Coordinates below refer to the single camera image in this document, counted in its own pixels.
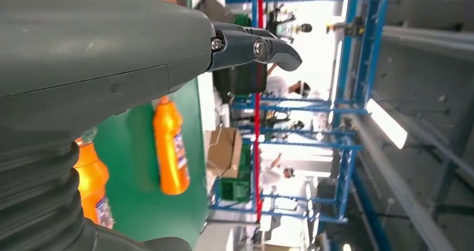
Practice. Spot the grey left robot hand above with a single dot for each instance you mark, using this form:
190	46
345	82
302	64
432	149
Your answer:
92	56

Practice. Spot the brown cardboard box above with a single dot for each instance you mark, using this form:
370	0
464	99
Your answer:
222	153

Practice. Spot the red vertical pole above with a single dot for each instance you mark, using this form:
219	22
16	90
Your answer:
258	130

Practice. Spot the person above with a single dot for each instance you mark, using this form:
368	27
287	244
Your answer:
272	173
281	88

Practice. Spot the green plastic crate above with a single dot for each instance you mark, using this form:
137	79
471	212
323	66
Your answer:
233	190

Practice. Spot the blue metal rack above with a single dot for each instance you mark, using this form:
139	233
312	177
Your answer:
372	49

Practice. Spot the ceiling light panel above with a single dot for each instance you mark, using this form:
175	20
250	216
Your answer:
387	125

